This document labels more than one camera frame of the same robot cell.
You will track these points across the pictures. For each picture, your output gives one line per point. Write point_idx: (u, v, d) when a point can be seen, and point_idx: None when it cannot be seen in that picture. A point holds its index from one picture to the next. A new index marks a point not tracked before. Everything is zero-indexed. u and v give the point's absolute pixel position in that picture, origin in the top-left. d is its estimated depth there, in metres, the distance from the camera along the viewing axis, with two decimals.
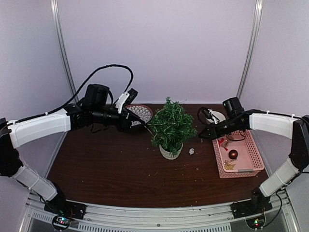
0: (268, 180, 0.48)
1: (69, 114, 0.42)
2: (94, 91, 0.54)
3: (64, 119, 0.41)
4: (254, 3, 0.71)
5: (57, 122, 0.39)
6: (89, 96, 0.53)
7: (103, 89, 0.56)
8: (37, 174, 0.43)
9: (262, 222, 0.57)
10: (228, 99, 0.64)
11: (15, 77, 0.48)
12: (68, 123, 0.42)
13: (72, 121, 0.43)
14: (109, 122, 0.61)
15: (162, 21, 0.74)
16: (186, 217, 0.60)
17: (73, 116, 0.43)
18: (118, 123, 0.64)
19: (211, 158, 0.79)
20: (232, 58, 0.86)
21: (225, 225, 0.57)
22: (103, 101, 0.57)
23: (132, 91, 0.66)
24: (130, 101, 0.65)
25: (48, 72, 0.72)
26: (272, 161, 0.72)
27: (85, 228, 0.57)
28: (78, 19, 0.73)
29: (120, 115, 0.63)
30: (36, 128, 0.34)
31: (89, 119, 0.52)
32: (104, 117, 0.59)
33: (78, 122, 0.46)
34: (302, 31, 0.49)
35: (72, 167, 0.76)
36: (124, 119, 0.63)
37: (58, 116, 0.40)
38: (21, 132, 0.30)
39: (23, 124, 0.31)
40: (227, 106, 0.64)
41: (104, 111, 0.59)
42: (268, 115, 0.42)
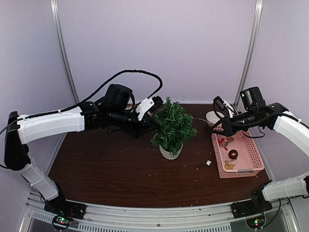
0: (273, 188, 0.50)
1: (83, 113, 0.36)
2: (116, 92, 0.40)
3: (77, 119, 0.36)
4: (254, 3, 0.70)
5: (70, 121, 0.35)
6: (110, 97, 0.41)
7: (125, 91, 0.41)
8: (42, 173, 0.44)
9: (262, 222, 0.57)
10: (248, 89, 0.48)
11: (14, 76, 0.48)
12: (82, 123, 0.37)
13: (87, 122, 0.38)
14: (130, 126, 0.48)
15: (162, 21, 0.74)
16: (186, 217, 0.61)
17: (87, 116, 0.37)
18: (137, 129, 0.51)
19: (211, 158, 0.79)
20: (232, 57, 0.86)
21: (225, 225, 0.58)
22: (125, 104, 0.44)
23: (157, 98, 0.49)
24: (153, 110, 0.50)
25: (48, 73, 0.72)
26: (272, 162, 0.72)
27: (85, 228, 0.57)
28: (78, 20, 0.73)
29: (141, 122, 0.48)
30: (46, 125, 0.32)
31: (105, 121, 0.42)
32: (123, 121, 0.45)
33: (93, 123, 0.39)
34: (302, 32, 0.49)
35: (72, 167, 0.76)
36: (142, 126, 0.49)
37: (71, 115, 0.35)
38: (29, 129, 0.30)
39: (33, 121, 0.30)
40: (246, 97, 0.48)
41: (124, 114, 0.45)
42: (301, 126, 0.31)
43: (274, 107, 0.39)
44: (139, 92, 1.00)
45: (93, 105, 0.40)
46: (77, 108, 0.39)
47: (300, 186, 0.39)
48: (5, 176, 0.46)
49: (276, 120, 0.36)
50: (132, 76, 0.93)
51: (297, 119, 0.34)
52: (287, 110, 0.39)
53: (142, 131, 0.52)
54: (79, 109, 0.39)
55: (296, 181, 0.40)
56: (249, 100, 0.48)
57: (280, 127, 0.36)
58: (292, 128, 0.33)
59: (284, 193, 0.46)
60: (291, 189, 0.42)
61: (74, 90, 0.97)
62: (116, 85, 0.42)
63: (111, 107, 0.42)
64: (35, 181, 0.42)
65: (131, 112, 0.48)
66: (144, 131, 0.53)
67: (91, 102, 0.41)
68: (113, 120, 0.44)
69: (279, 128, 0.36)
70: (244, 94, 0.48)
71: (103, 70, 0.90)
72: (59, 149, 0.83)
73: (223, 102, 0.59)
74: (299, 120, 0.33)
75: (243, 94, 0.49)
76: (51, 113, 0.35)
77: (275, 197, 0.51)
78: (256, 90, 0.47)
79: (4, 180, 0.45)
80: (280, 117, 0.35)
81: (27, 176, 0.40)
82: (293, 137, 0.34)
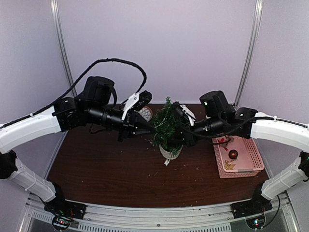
0: (269, 186, 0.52)
1: (55, 113, 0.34)
2: (93, 85, 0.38)
3: (51, 120, 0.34)
4: (254, 3, 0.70)
5: (45, 123, 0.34)
6: (87, 91, 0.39)
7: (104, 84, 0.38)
8: (34, 177, 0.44)
9: (262, 222, 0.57)
10: (212, 95, 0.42)
11: (14, 76, 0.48)
12: (57, 123, 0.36)
13: (61, 122, 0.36)
14: (111, 126, 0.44)
15: (162, 21, 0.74)
16: (186, 217, 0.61)
17: (61, 116, 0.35)
18: (119, 130, 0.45)
19: (211, 158, 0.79)
20: (232, 58, 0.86)
21: (225, 225, 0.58)
22: (105, 99, 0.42)
23: (146, 94, 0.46)
24: (138, 108, 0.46)
25: (48, 72, 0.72)
26: (272, 161, 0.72)
27: (85, 228, 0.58)
28: (78, 20, 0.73)
29: (123, 122, 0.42)
30: (21, 132, 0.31)
31: (82, 120, 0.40)
32: (104, 119, 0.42)
33: (70, 121, 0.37)
34: (301, 32, 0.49)
35: (72, 167, 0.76)
36: (124, 128, 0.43)
37: (44, 117, 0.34)
38: (4, 139, 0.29)
39: (6, 130, 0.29)
40: (211, 104, 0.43)
41: (104, 110, 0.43)
42: (279, 126, 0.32)
43: (243, 115, 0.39)
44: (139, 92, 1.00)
45: (70, 101, 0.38)
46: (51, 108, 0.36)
47: (298, 176, 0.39)
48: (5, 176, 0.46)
49: (251, 128, 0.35)
50: (132, 76, 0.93)
51: (272, 117, 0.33)
52: (256, 111, 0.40)
53: (124, 134, 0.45)
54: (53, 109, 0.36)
55: (292, 172, 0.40)
56: (214, 108, 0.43)
57: (256, 133, 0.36)
58: (272, 129, 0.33)
59: (282, 186, 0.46)
60: (289, 181, 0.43)
61: (74, 90, 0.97)
62: (95, 78, 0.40)
63: (89, 102, 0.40)
64: (28, 186, 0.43)
65: (114, 109, 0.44)
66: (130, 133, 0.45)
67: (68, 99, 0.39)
68: (91, 118, 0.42)
69: (256, 134, 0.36)
70: (207, 102, 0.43)
71: (103, 70, 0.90)
72: (59, 148, 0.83)
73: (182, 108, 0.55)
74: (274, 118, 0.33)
75: (206, 101, 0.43)
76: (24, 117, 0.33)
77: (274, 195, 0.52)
78: (221, 95, 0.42)
79: (4, 180, 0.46)
80: (256, 123, 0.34)
81: (21, 181, 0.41)
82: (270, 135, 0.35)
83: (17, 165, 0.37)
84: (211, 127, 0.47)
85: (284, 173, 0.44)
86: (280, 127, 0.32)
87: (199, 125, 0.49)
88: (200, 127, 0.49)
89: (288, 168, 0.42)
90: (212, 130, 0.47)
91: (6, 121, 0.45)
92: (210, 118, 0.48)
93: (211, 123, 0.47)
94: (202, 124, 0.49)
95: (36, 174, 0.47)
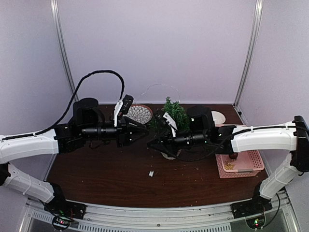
0: (268, 187, 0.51)
1: (56, 137, 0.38)
2: (78, 110, 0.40)
3: (50, 143, 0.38)
4: (254, 3, 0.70)
5: (45, 144, 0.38)
6: (76, 117, 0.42)
7: (88, 108, 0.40)
8: (30, 181, 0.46)
9: (262, 222, 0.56)
10: (200, 114, 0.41)
11: (15, 77, 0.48)
12: (55, 146, 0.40)
13: (61, 146, 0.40)
14: (108, 138, 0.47)
15: (162, 21, 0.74)
16: (186, 217, 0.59)
17: (60, 140, 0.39)
18: (117, 139, 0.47)
19: (211, 158, 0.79)
20: (232, 58, 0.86)
21: (225, 225, 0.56)
22: (94, 118, 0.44)
23: (127, 97, 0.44)
24: (125, 112, 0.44)
25: (48, 72, 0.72)
26: (272, 162, 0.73)
27: (85, 228, 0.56)
28: (79, 20, 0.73)
29: (116, 128, 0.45)
30: (21, 148, 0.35)
31: (80, 142, 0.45)
32: (99, 134, 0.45)
33: (69, 145, 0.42)
34: (301, 31, 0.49)
35: (72, 167, 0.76)
36: (120, 133, 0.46)
37: (45, 138, 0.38)
38: (5, 151, 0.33)
39: (9, 143, 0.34)
40: (197, 121, 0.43)
41: (98, 126, 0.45)
42: (257, 135, 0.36)
43: (222, 135, 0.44)
44: (138, 93, 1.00)
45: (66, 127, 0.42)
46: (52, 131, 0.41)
47: (292, 172, 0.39)
48: (2, 195, 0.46)
49: (232, 144, 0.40)
50: (131, 76, 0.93)
51: (250, 128, 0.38)
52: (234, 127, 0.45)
53: (121, 139, 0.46)
54: (52, 133, 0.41)
55: (285, 170, 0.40)
56: (199, 123, 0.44)
57: (238, 147, 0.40)
58: (253, 139, 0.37)
59: (279, 184, 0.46)
60: (284, 178, 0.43)
61: (72, 84, 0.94)
62: (80, 101, 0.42)
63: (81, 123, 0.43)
64: (24, 189, 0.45)
65: (105, 122, 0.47)
66: (124, 138, 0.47)
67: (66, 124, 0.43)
68: (89, 137, 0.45)
69: (240, 148, 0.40)
70: (194, 118, 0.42)
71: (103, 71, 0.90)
72: None
73: (163, 115, 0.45)
74: (252, 128, 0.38)
75: (192, 118, 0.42)
76: (27, 135, 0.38)
77: (272, 194, 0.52)
78: (208, 112, 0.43)
79: (3, 195, 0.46)
80: (234, 139, 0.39)
81: (16, 185, 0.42)
82: (253, 145, 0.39)
83: (9, 170, 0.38)
84: (192, 139, 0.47)
85: (277, 172, 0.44)
86: (257, 135, 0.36)
87: (181, 135, 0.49)
88: (180, 137, 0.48)
89: (281, 166, 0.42)
90: (193, 141, 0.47)
91: (7, 122, 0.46)
92: (192, 130, 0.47)
93: (193, 135, 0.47)
94: (184, 135, 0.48)
95: (31, 177, 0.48)
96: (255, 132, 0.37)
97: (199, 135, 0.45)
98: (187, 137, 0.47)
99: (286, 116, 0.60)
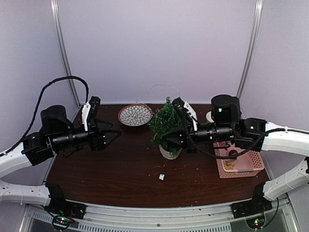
0: (274, 186, 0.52)
1: (23, 152, 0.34)
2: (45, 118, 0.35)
3: (22, 158, 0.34)
4: (254, 3, 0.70)
5: (17, 160, 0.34)
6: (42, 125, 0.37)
7: (53, 117, 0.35)
8: (21, 190, 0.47)
9: (262, 222, 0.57)
10: (228, 104, 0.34)
11: (15, 76, 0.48)
12: (27, 160, 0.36)
13: (31, 158, 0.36)
14: (81, 143, 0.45)
15: (162, 21, 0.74)
16: (186, 217, 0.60)
17: (29, 153, 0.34)
18: (91, 143, 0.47)
19: (211, 158, 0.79)
20: (232, 57, 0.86)
21: (225, 225, 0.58)
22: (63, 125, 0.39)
23: (93, 100, 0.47)
24: (95, 113, 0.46)
25: (49, 72, 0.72)
26: (272, 161, 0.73)
27: (85, 228, 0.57)
28: (78, 20, 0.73)
29: (88, 132, 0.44)
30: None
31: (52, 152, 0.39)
32: (71, 140, 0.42)
33: (39, 156, 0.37)
34: (301, 31, 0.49)
35: (72, 166, 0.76)
36: (94, 136, 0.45)
37: (15, 155, 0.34)
38: None
39: None
40: (223, 112, 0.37)
41: (68, 133, 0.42)
42: (290, 138, 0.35)
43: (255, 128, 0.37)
44: (138, 93, 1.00)
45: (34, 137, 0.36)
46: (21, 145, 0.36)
47: (303, 179, 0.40)
48: None
49: (264, 141, 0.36)
50: (131, 76, 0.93)
51: (284, 129, 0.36)
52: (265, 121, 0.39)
53: (96, 141, 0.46)
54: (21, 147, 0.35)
55: (299, 176, 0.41)
56: (226, 115, 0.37)
57: (268, 145, 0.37)
58: (284, 140, 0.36)
59: (287, 187, 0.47)
60: (293, 183, 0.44)
61: (71, 84, 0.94)
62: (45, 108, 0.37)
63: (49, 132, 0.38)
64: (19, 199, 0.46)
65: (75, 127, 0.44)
66: (99, 139, 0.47)
67: (34, 134, 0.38)
68: (62, 145, 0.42)
69: (267, 146, 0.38)
70: (221, 108, 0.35)
71: (103, 71, 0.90)
72: None
73: None
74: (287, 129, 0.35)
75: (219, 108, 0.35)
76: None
77: (274, 194, 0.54)
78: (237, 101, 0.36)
79: None
80: (268, 137, 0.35)
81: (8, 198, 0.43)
82: (280, 146, 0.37)
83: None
84: (216, 134, 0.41)
85: (288, 177, 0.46)
86: (291, 137, 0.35)
87: (202, 128, 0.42)
88: (203, 130, 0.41)
89: (294, 171, 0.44)
90: (217, 136, 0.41)
91: (7, 121, 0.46)
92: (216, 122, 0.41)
93: (217, 129, 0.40)
94: (206, 128, 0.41)
95: (22, 186, 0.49)
96: (289, 133, 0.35)
97: (225, 128, 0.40)
98: (210, 131, 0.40)
99: (286, 116, 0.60)
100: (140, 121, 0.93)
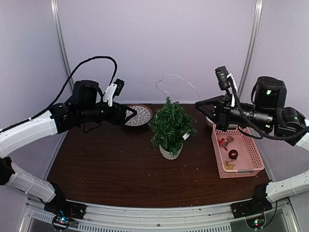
0: (277, 189, 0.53)
1: (53, 117, 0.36)
2: (81, 88, 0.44)
3: (49, 123, 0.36)
4: (254, 3, 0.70)
5: (43, 126, 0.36)
6: (76, 95, 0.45)
7: (90, 86, 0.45)
8: (32, 179, 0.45)
9: (262, 222, 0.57)
10: (277, 87, 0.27)
11: (15, 76, 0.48)
12: (53, 126, 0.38)
13: (58, 123, 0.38)
14: (103, 119, 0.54)
15: (162, 21, 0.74)
16: (186, 217, 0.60)
17: (57, 118, 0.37)
18: (113, 119, 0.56)
19: (211, 158, 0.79)
20: (232, 57, 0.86)
21: (225, 225, 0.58)
22: (93, 99, 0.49)
23: (119, 81, 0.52)
24: (119, 93, 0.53)
25: (48, 71, 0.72)
26: (272, 162, 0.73)
27: (85, 228, 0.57)
28: (78, 20, 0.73)
29: (111, 108, 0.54)
30: (19, 135, 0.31)
31: (77, 120, 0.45)
32: (96, 114, 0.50)
33: (65, 123, 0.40)
34: (302, 31, 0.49)
35: (72, 166, 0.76)
36: (117, 110, 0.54)
37: (43, 120, 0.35)
38: (5, 142, 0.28)
39: (7, 133, 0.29)
40: (271, 96, 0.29)
41: (95, 108, 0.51)
42: None
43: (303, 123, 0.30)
44: (138, 93, 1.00)
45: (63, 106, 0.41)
46: (48, 112, 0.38)
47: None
48: (2, 195, 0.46)
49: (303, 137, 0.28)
50: (131, 76, 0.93)
51: None
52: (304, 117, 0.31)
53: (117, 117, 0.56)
54: (49, 113, 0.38)
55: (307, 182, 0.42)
56: (273, 100, 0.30)
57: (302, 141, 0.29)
58: None
59: (291, 192, 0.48)
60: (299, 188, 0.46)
61: (71, 84, 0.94)
62: (81, 81, 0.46)
63: (79, 104, 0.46)
64: (27, 188, 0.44)
65: (101, 104, 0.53)
66: (121, 117, 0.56)
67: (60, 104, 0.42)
68: (87, 117, 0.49)
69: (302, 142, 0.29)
70: (270, 91, 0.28)
71: (103, 71, 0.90)
72: (58, 149, 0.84)
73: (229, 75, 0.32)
74: None
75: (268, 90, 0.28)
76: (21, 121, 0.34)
77: (277, 196, 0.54)
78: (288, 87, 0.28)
79: (3, 195, 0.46)
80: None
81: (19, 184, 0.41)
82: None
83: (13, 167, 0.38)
84: (252, 118, 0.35)
85: (295, 181, 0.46)
86: None
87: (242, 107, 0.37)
88: (239, 110, 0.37)
89: (301, 177, 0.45)
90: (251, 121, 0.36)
91: (7, 121, 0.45)
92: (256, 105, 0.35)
93: (255, 113, 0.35)
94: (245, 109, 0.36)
95: (33, 176, 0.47)
96: None
97: (265, 114, 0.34)
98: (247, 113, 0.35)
99: None
100: (139, 121, 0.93)
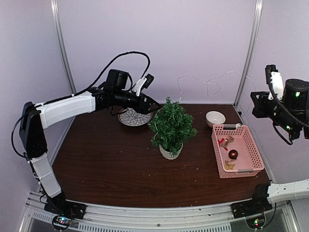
0: (279, 192, 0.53)
1: (93, 95, 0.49)
2: (116, 74, 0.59)
3: (89, 100, 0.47)
4: (254, 3, 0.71)
5: (84, 103, 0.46)
6: (111, 81, 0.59)
7: (123, 73, 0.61)
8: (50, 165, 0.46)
9: (262, 222, 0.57)
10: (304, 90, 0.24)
11: (16, 76, 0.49)
12: (91, 104, 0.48)
13: (97, 102, 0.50)
14: (129, 105, 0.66)
15: (162, 21, 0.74)
16: (186, 217, 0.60)
17: (96, 97, 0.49)
18: (137, 107, 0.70)
19: (211, 158, 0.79)
20: (232, 57, 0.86)
21: (225, 225, 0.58)
22: (124, 85, 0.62)
23: (149, 77, 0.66)
24: (147, 86, 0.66)
25: (48, 71, 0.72)
26: (273, 162, 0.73)
27: (85, 228, 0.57)
28: (79, 20, 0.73)
29: (137, 98, 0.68)
30: (65, 107, 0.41)
31: (110, 101, 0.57)
32: (124, 100, 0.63)
33: (102, 102, 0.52)
34: (303, 30, 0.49)
35: (72, 166, 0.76)
36: (142, 100, 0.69)
37: (82, 98, 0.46)
38: (50, 110, 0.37)
39: (52, 105, 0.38)
40: (297, 99, 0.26)
41: (124, 95, 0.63)
42: None
43: None
44: None
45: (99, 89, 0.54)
46: (86, 93, 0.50)
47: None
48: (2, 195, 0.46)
49: None
50: (131, 76, 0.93)
51: None
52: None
53: (141, 105, 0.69)
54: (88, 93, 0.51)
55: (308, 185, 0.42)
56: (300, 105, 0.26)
57: None
58: None
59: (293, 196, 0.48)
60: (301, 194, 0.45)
61: (72, 84, 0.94)
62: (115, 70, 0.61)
63: (114, 88, 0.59)
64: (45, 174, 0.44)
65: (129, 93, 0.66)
66: (144, 107, 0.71)
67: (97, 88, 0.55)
68: (118, 101, 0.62)
69: None
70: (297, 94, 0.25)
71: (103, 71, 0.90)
72: (59, 149, 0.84)
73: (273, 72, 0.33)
74: None
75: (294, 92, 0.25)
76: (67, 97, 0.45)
77: (278, 199, 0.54)
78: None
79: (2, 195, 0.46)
80: None
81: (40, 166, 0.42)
82: None
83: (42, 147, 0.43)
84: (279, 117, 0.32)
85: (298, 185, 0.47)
86: None
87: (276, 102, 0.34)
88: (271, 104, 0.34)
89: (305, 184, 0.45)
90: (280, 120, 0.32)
91: (7, 121, 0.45)
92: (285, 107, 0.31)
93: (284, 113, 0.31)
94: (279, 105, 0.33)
95: None
96: None
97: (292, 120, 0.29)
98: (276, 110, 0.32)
99: None
100: (139, 121, 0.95)
